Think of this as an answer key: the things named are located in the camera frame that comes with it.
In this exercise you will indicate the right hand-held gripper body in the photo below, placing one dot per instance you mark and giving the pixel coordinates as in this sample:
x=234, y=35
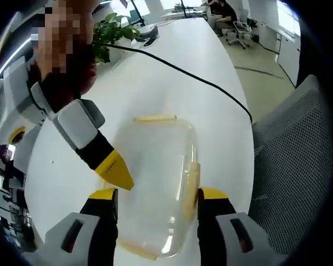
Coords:
x=11, y=105

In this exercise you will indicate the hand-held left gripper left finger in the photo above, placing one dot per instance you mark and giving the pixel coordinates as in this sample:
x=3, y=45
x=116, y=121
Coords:
x=63, y=235

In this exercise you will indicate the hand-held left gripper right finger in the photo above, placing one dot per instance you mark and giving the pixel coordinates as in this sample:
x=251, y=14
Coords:
x=224, y=235

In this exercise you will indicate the clear box with yellow buckle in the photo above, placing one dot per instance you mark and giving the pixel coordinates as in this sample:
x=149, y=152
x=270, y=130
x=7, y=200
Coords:
x=155, y=180

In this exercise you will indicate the person's head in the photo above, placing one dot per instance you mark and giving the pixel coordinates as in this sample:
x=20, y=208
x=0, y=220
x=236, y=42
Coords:
x=86, y=81

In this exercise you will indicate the grey mesh chair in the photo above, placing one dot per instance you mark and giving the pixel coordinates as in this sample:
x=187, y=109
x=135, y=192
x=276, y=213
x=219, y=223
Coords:
x=291, y=171

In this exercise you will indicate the green potted plant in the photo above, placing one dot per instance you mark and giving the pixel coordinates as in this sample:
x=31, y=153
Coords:
x=113, y=33

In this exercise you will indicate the black stand with grey base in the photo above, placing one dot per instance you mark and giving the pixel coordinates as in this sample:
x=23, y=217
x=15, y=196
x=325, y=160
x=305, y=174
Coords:
x=151, y=34

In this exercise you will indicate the white office chair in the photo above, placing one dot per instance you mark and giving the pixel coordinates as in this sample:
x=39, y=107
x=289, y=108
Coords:
x=238, y=33

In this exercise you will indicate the white cabinet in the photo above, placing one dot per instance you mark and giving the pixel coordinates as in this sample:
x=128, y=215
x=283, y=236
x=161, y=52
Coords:
x=288, y=52

